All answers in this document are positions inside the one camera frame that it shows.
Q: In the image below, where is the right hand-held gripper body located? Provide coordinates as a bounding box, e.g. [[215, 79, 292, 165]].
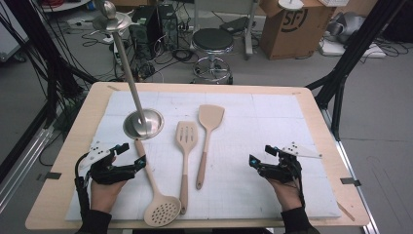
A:
[[259, 141, 323, 184]]

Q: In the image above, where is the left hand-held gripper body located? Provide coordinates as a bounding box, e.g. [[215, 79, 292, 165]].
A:
[[80, 140, 137, 185]]

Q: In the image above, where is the beige skimmer spoon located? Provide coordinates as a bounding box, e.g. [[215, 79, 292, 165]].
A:
[[134, 138, 182, 228]]

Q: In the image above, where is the slotted beige spatula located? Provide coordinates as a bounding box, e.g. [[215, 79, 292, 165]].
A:
[[175, 121, 200, 215]]

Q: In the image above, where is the solid beige spatula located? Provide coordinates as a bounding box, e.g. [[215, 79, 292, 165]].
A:
[[195, 103, 226, 191]]

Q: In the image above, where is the metal utensil stand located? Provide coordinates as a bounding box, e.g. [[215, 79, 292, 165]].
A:
[[92, 0, 165, 141]]

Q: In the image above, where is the person's left hand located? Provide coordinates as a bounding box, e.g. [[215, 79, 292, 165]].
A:
[[90, 179, 129, 214]]

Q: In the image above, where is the person's right hand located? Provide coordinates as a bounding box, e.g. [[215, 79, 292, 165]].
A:
[[267, 177, 304, 213]]

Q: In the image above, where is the white table mat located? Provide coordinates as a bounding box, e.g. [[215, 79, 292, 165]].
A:
[[64, 90, 343, 222]]

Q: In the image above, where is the black tape strip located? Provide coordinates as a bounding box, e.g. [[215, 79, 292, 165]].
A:
[[340, 176, 362, 188], [36, 171, 62, 182]]

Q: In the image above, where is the cardboard box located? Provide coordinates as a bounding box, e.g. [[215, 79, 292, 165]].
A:
[[258, 0, 337, 61]]

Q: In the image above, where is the black round stool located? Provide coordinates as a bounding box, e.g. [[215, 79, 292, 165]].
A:
[[190, 27, 235, 86]]

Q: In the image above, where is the black flat case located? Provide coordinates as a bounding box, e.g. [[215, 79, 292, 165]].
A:
[[218, 16, 251, 35]]

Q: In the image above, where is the black metal stand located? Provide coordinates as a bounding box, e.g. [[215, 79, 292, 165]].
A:
[[0, 0, 98, 128], [305, 0, 408, 142]]

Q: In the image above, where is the black computer tower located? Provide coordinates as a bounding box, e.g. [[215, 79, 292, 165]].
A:
[[158, 3, 179, 52], [130, 6, 162, 59]]

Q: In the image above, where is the grey bag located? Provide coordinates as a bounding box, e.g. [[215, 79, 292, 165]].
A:
[[325, 12, 368, 45]]

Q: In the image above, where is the white round disc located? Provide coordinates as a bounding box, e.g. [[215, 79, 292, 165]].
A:
[[278, 0, 305, 12]]

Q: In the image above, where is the white round table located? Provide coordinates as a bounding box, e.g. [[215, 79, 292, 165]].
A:
[[40, 0, 92, 14]]

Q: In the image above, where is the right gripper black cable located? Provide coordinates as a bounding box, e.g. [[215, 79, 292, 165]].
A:
[[292, 160, 307, 209]]

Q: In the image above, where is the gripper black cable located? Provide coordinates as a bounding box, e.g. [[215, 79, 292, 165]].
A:
[[292, 160, 307, 209], [74, 152, 92, 222]]

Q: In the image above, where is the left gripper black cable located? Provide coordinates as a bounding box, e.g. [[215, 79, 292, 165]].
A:
[[74, 152, 92, 222]]

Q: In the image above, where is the aluminium rail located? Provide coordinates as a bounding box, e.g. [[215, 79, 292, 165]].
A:
[[319, 108, 381, 234], [0, 125, 55, 213]]

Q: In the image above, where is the grey metal post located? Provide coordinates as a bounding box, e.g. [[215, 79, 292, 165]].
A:
[[243, 0, 261, 61]]

